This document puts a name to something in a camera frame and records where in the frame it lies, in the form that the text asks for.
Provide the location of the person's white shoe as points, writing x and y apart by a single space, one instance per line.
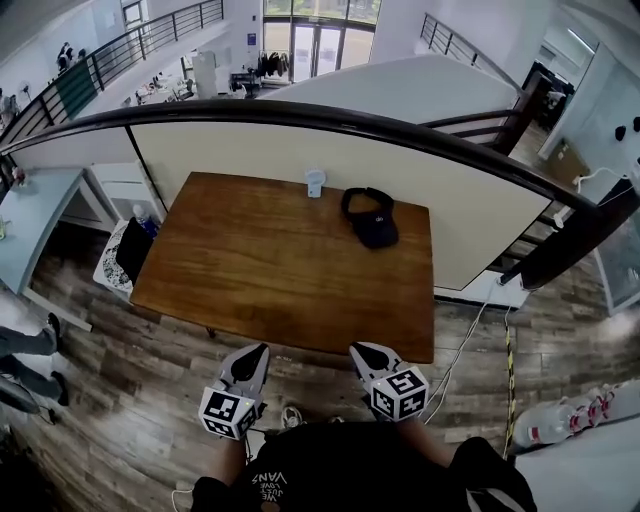
291 417

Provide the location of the black bag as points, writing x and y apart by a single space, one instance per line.
132 250

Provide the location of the cardboard box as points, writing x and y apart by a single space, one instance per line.
567 162

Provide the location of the person's right forearm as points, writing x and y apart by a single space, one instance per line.
429 442

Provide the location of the light blue desk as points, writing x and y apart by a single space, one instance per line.
35 215

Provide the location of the black curved handrail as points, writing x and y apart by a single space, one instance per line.
350 122

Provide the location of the pack of clear water bottles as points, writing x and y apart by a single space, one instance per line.
570 412

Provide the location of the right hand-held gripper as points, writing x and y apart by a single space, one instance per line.
400 395

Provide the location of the blue water bottle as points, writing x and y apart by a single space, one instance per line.
144 220

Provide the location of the white partition panel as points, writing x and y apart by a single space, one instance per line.
320 150

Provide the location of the white speckled stool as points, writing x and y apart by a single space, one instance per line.
107 260

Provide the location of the black metal stair railing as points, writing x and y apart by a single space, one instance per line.
460 42

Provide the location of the white tall cabinet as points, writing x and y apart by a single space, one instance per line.
205 74

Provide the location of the black metal balcony railing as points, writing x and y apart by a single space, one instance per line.
125 47

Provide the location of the green banner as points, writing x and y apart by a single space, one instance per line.
76 90

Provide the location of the yellow black hazard tape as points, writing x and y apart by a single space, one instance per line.
510 380

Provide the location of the person's black printed shirt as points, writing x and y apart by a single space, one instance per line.
360 470

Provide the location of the glass entrance door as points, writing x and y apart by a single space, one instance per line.
320 42

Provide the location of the clothes rack with dark coats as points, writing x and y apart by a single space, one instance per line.
273 65

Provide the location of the person's left forearm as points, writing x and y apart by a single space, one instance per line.
231 460

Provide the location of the white drawer cabinet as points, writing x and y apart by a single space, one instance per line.
120 185

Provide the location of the black visor cap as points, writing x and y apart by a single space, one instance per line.
372 222

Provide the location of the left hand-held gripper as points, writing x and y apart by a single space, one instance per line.
226 406

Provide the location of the white side table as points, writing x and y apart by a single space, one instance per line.
585 475

